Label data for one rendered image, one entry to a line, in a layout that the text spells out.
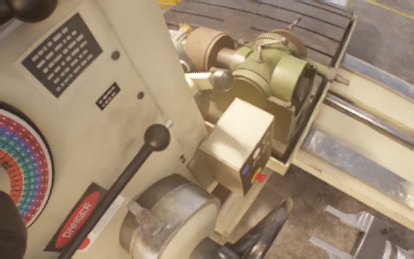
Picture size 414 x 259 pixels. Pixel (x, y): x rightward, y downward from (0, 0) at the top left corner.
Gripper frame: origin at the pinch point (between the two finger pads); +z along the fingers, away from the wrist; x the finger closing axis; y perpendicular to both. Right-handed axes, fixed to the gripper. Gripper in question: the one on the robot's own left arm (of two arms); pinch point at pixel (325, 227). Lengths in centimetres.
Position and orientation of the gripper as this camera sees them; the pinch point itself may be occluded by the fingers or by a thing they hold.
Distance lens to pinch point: 49.6
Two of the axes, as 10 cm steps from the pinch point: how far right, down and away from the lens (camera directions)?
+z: -8.1, -4.5, 3.9
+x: -5.7, 7.7, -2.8
